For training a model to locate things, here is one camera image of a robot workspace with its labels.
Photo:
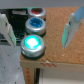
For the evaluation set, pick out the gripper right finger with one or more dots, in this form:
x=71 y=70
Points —
x=70 y=30

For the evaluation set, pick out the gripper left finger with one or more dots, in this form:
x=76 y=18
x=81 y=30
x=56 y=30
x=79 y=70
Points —
x=8 y=31

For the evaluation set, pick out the wooden drawer box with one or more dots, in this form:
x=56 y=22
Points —
x=55 y=40

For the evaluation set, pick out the green button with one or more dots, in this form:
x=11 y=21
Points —
x=32 y=45

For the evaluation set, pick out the blue button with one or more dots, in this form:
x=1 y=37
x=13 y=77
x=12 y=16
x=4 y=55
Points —
x=35 y=24

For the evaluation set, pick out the red button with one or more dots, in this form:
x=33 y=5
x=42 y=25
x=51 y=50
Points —
x=36 y=12

